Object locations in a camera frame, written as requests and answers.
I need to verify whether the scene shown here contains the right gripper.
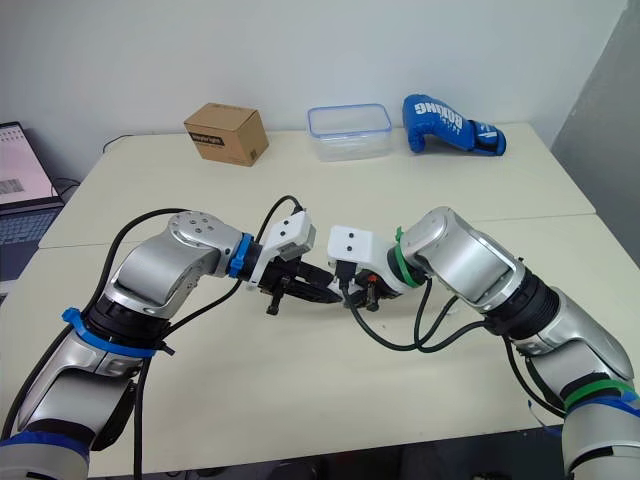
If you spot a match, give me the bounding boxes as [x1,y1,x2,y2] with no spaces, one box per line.
[343,268,397,312]

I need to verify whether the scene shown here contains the clear blue-rimmed plastic container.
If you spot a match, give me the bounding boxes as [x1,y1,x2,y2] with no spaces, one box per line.
[306,102,393,163]

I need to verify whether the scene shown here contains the blue boxing glove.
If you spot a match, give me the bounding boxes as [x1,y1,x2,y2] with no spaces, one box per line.
[402,93,508,156]

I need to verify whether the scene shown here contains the laptop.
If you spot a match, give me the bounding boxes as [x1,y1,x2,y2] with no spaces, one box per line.
[0,120,67,251]

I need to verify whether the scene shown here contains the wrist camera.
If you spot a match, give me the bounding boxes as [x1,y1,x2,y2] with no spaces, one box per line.
[248,211,318,290]
[326,225,417,297]

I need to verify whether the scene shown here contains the brown cardboard box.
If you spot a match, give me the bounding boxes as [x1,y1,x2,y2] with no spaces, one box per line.
[182,102,271,169]

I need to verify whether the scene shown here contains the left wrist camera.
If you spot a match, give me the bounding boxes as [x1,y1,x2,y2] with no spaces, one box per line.
[248,211,318,290]

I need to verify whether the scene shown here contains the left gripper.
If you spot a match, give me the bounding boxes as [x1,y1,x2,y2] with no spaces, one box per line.
[256,263,347,317]

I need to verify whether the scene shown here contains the thin black cable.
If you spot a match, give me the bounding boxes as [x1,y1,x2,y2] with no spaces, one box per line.
[51,176,82,202]
[101,131,135,154]

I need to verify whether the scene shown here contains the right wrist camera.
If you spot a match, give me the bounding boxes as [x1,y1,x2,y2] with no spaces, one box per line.
[326,225,417,297]

